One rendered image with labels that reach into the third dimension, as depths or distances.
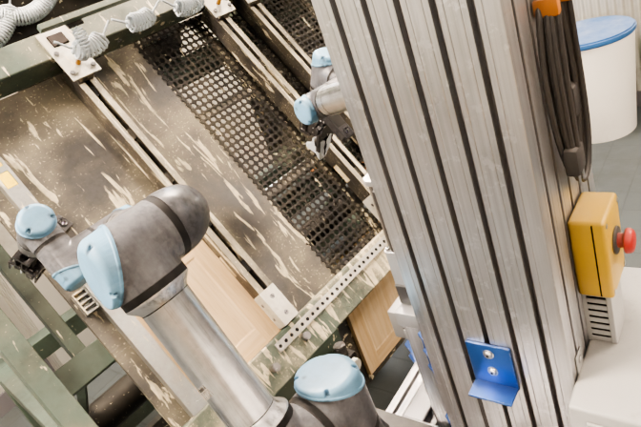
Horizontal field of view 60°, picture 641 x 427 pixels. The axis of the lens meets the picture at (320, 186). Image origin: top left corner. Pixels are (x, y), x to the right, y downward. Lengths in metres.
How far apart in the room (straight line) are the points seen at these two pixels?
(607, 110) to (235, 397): 3.68
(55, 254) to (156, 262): 0.43
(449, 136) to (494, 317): 0.31
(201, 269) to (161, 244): 0.89
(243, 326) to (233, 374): 0.85
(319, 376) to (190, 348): 0.24
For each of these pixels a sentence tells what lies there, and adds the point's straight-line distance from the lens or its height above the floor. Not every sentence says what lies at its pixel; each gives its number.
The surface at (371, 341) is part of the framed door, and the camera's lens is 2.41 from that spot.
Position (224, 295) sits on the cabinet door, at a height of 1.05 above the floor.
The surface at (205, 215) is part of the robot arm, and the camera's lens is 0.94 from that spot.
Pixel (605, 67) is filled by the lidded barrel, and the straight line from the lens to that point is 4.15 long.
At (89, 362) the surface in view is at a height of 1.11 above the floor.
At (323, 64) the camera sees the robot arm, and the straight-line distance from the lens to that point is 1.54.
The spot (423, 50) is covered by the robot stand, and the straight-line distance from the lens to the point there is 0.71.
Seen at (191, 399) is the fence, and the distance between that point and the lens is 1.67.
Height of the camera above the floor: 1.93
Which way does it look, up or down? 24 degrees down
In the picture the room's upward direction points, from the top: 20 degrees counter-clockwise
